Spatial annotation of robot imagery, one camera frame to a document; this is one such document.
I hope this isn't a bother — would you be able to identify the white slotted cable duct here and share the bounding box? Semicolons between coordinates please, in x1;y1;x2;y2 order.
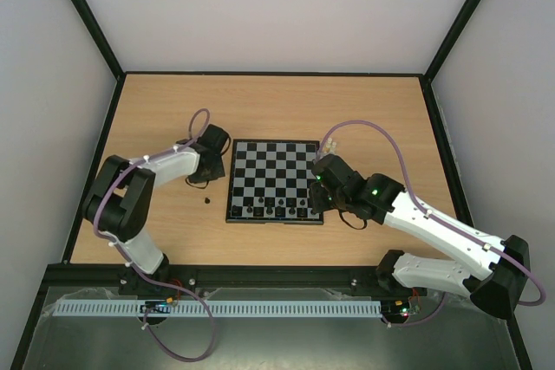
53;300;382;318

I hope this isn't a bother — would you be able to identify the black aluminium frame rail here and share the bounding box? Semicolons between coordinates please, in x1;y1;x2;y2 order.
42;263;504;297

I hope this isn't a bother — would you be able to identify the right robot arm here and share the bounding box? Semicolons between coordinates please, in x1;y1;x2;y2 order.
310;154;530;320

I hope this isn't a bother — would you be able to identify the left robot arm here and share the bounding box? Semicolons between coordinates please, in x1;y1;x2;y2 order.
82;124;231;275

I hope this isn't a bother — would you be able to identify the black and silver chessboard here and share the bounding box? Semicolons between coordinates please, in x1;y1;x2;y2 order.
225;139;323;225

